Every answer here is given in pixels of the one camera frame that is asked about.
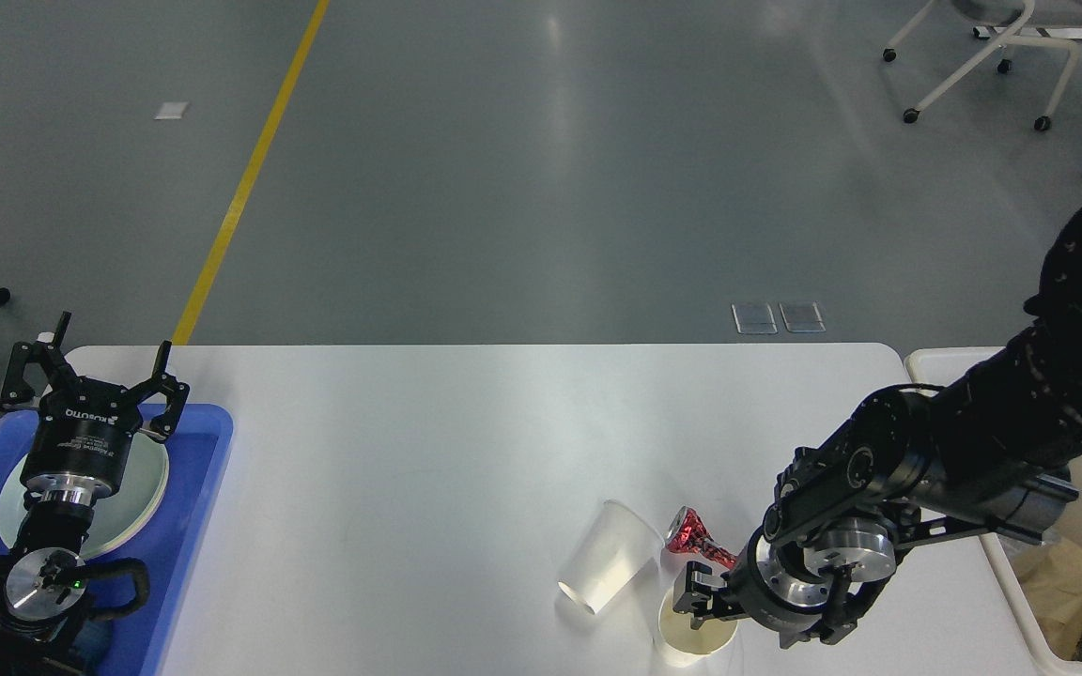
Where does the floor outlet cover right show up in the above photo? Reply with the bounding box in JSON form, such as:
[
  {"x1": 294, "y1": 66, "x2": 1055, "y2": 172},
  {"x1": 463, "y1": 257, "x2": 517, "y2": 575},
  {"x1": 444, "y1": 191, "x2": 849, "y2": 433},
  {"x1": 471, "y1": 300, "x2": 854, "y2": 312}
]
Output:
[{"x1": 779, "y1": 302, "x2": 827, "y2": 334}]

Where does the upright white paper cup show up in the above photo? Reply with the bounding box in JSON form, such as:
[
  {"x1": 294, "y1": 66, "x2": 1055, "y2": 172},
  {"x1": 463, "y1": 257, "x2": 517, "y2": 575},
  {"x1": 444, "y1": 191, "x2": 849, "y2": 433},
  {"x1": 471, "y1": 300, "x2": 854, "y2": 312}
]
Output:
[{"x1": 654, "y1": 588, "x2": 737, "y2": 668}]

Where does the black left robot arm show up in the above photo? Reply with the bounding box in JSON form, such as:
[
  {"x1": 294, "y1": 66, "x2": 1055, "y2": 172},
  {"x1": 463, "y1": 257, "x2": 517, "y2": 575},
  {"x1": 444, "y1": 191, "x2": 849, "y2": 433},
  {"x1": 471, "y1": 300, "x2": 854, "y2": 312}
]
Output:
[{"x1": 0, "y1": 312, "x2": 190, "y2": 675}]

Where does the white office chair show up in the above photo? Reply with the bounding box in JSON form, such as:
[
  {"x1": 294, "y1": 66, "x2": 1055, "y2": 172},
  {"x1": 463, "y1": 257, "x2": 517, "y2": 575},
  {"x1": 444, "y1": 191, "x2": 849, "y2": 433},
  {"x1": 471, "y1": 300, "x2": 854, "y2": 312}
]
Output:
[{"x1": 902, "y1": 1, "x2": 1082, "y2": 132}]

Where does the floor outlet cover left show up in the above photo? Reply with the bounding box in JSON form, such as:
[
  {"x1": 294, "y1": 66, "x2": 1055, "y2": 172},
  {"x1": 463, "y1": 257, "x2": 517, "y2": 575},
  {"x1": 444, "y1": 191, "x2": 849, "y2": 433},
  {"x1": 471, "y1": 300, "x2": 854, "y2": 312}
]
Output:
[{"x1": 731, "y1": 302, "x2": 779, "y2": 335}]

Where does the tipped white paper cup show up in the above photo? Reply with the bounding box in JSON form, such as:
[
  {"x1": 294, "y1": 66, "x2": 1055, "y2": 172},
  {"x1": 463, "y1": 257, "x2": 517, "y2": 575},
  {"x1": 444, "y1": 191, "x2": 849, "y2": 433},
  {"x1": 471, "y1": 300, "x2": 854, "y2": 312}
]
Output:
[{"x1": 555, "y1": 499, "x2": 662, "y2": 615}]

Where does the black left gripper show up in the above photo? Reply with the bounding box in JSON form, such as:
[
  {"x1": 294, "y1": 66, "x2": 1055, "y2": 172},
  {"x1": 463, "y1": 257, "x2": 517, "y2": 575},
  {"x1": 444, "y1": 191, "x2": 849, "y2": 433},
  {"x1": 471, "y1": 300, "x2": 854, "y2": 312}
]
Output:
[{"x1": 0, "y1": 312, "x2": 192, "y2": 508}]

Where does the blue plastic tray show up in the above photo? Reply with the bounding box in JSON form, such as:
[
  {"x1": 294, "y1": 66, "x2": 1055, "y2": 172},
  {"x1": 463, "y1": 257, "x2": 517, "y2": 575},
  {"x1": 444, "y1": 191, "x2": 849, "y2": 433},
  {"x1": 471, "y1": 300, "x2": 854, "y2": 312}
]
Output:
[{"x1": 0, "y1": 403, "x2": 233, "y2": 675}]

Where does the brown paper bag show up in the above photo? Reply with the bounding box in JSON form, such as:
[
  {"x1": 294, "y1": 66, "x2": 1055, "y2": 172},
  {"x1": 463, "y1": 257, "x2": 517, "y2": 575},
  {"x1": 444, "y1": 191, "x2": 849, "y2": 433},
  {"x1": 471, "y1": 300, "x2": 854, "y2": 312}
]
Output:
[{"x1": 1010, "y1": 538, "x2": 1082, "y2": 662}]

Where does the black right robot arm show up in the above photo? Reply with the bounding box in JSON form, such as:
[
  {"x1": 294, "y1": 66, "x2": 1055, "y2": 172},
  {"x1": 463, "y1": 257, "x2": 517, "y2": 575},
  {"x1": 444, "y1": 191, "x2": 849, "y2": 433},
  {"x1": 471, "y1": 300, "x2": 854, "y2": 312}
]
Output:
[{"x1": 672, "y1": 208, "x2": 1082, "y2": 649}]

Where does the red foil wrapper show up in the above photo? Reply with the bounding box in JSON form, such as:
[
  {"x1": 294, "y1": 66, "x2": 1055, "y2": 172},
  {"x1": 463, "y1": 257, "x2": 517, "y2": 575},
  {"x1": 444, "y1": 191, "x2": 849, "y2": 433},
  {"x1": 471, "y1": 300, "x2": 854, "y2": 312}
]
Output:
[{"x1": 664, "y1": 505, "x2": 738, "y2": 572}]

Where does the light green plate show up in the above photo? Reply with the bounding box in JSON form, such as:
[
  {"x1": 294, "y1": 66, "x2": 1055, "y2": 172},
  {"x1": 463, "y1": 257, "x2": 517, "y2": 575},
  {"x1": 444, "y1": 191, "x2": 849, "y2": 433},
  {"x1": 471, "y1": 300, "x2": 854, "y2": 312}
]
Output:
[{"x1": 0, "y1": 437, "x2": 169, "y2": 560}]

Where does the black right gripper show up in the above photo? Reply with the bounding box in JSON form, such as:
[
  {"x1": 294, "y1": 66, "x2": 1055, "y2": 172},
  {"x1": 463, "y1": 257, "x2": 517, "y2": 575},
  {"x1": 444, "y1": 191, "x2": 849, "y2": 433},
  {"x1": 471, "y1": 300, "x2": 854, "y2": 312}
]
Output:
[{"x1": 672, "y1": 530, "x2": 890, "y2": 650}]

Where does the floor outlet cover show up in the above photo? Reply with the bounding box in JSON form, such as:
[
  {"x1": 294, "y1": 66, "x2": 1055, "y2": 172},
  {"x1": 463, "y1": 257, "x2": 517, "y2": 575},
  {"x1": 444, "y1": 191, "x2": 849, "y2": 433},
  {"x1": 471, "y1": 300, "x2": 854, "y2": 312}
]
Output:
[
  {"x1": 779, "y1": 302, "x2": 827, "y2": 334},
  {"x1": 731, "y1": 302, "x2": 779, "y2": 335}
]

